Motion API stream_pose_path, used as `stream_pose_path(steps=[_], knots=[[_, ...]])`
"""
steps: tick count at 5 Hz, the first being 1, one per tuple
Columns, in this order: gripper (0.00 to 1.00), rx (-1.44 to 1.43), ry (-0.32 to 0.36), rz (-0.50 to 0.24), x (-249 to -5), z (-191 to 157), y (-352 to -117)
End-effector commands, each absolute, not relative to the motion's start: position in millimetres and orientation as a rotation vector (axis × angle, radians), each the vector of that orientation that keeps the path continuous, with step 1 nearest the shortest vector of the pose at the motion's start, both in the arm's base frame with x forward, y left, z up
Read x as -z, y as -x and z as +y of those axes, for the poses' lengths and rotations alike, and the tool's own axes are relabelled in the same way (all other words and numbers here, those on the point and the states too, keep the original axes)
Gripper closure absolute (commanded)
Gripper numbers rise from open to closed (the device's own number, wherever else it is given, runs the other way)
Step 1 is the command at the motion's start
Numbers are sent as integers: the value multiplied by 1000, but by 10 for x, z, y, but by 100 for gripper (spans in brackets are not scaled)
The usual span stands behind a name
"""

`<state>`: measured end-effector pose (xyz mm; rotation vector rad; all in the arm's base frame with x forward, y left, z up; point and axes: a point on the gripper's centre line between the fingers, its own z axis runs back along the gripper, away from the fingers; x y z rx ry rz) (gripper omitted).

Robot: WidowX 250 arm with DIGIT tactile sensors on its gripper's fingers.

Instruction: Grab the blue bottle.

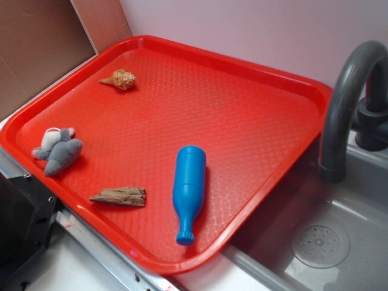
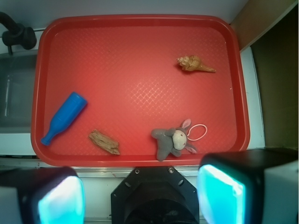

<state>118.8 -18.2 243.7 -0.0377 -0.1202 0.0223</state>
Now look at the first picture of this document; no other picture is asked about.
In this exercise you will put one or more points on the blue plastic bottle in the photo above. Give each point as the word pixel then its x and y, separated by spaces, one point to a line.
pixel 189 190

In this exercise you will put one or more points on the red plastic tray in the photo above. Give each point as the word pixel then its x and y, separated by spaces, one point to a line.
pixel 253 123

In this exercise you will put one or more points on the brown driftwood piece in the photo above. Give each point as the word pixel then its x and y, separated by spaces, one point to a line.
pixel 123 197

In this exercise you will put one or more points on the orange seashell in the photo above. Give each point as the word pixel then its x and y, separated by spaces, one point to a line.
pixel 121 79

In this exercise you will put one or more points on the grey plush mouse toy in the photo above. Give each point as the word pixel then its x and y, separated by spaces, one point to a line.
pixel 59 148

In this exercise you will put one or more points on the grey plastic sink basin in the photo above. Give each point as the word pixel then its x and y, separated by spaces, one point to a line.
pixel 311 235

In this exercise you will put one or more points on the grey toy faucet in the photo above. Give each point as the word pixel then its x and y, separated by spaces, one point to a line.
pixel 359 103

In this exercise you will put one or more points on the brown cardboard panel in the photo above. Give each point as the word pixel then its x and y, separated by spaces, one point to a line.
pixel 42 41

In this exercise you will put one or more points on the silver metal rail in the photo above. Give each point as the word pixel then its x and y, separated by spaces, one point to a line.
pixel 124 271

